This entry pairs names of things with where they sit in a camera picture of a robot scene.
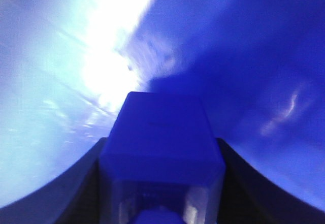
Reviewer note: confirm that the blue plastic bottle-shaped part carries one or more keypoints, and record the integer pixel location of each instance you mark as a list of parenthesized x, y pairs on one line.
[(160, 163)]

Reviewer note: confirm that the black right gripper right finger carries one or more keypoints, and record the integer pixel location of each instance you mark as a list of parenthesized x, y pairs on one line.
[(249, 197)]

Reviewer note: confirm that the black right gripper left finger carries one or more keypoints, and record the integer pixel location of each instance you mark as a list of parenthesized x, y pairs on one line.
[(72, 197)]

